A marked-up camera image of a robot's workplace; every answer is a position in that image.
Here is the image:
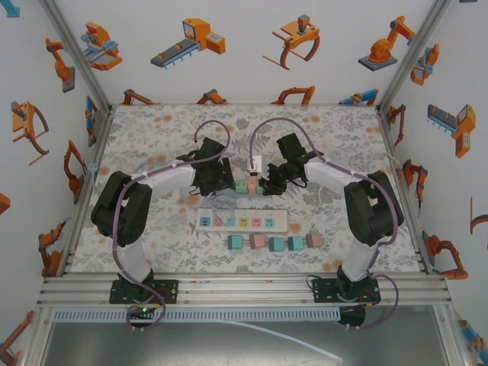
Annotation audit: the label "aluminium front frame rail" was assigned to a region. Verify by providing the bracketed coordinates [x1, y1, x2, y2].
[36, 276, 453, 308]

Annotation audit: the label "aluminium side rail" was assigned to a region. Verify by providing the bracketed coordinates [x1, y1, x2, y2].
[375, 104, 434, 275]
[41, 104, 115, 281]

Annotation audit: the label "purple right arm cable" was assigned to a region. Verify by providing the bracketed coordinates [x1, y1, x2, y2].
[249, 116, 401, 332]

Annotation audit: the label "black controller board green light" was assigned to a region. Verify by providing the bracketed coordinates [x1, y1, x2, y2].
[127, 304, 156, 317]

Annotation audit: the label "aluminium frame post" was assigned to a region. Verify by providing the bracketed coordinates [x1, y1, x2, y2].
[40, 0, 114, 111]
[376, 0, 454, 111]

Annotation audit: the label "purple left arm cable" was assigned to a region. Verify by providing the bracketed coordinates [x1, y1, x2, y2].
[112, 120, 231, 332]

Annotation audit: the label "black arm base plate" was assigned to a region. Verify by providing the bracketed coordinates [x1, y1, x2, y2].
[312, 278, 381, 305]
[109, 279, 180, 305]

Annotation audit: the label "floral patterned table mat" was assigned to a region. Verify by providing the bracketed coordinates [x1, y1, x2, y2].
[70, 103, 425, 276]

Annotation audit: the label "white slotted cable duct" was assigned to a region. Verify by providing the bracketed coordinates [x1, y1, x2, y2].
[53, 308, 341, 322]

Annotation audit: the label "grey metal shelf panel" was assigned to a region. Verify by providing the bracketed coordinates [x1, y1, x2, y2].
[40, 320, 451, 366]

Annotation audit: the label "long white power strip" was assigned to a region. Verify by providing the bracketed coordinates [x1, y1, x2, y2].
[194, 208, 289, 235]

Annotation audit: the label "black cable connector box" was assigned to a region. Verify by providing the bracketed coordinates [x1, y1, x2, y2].
[339, 307, 366, 329]

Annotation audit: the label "green pink plug cubes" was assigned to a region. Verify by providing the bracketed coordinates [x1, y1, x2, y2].
[233, 178, 267, 197]

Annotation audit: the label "aluminium frame leg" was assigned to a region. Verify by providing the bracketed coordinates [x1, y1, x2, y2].
[21, 307, 54, 366]
[434, 304, 472, 366]

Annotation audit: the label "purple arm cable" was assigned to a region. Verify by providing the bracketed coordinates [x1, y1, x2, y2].
[249, 116, 401, 332]
[112, 120, 231, 332]

